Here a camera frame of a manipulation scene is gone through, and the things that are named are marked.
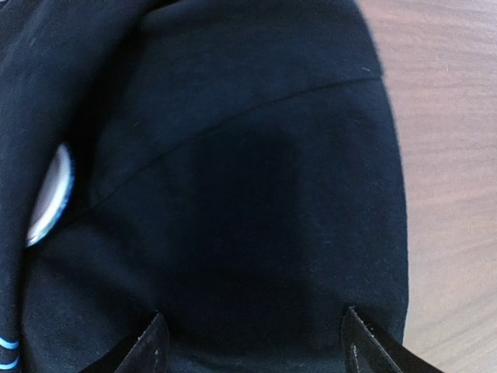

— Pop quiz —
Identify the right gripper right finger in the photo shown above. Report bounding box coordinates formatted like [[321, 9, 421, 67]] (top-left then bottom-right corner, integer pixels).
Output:
[[340, 307, 439, 373]]

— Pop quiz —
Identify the black t-shirt blue logo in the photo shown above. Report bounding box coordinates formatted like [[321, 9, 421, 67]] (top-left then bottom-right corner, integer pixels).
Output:
[[1, 1, 408, 372]]

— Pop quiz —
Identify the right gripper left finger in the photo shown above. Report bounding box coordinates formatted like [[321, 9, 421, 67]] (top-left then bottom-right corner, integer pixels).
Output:
[[87, 310, 172, 373]]

